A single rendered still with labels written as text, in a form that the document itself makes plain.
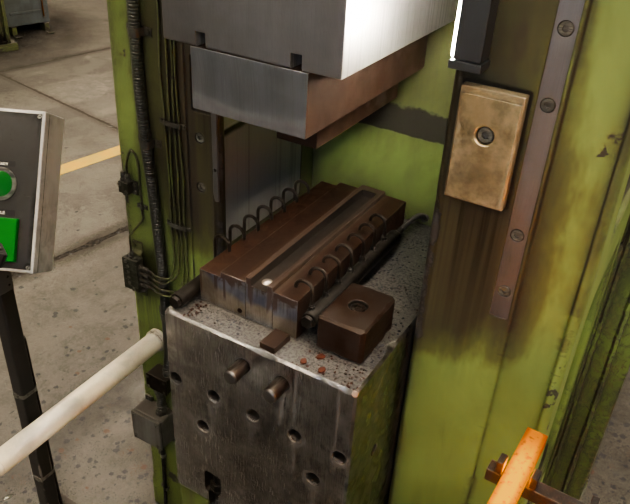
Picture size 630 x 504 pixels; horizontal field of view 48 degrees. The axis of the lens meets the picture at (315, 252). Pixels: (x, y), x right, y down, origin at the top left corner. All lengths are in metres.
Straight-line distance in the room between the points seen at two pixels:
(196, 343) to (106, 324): 1.53
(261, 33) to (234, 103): 0.12
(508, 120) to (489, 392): 0.48
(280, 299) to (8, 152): 0.54
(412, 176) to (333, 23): 0.64
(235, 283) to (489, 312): 0.42
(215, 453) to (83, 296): 1.61
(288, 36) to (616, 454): 1.86
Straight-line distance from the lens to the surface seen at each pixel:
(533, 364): 1.20
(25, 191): 1.32
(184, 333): 1.25
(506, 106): 0.99
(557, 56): 0.98
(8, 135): 1.34
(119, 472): 2.23
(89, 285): 2.98
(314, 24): 0.94
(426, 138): 1.46
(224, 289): 1.22
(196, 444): 1.43
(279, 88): 1.00
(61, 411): 1.50
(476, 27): 0.97
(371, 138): 1.52
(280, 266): 1.23
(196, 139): 1.33
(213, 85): 1.06
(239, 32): 1.01
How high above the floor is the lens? 1.66
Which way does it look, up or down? 32 degrees down
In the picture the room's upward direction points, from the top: 3 degrees clockwise
